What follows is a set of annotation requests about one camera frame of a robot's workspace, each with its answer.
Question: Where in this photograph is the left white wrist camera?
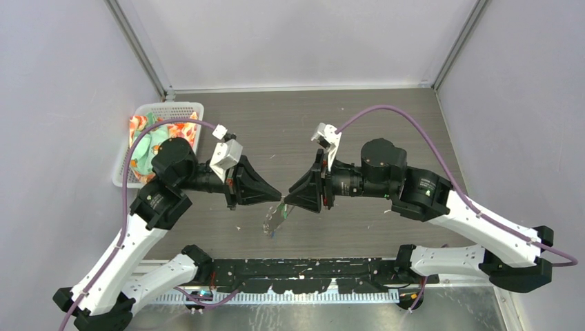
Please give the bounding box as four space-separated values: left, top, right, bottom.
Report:
210 124 243 183

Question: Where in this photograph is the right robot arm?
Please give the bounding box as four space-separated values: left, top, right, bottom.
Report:
284 138 554 293

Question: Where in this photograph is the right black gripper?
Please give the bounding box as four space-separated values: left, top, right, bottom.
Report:
284 148 392 212

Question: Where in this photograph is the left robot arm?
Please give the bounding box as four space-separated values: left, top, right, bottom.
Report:
53 138 281 330

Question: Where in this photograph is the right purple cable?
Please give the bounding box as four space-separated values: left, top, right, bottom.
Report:
335 104 579 312

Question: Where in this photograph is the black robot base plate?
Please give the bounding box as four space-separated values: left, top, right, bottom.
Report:
190 258 424 294

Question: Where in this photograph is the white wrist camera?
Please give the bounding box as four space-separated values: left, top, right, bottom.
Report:
311 123 341 171
210 124 243 183

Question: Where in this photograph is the aluminium frame rail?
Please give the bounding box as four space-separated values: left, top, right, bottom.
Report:
97 255 514 291

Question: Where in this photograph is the colourful patterned cloth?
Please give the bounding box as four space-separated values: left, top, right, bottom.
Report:
129 112 197 184

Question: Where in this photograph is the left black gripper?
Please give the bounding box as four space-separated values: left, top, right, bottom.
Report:
177 154 282 210

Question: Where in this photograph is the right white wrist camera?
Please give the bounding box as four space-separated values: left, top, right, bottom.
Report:
311 123 341 171

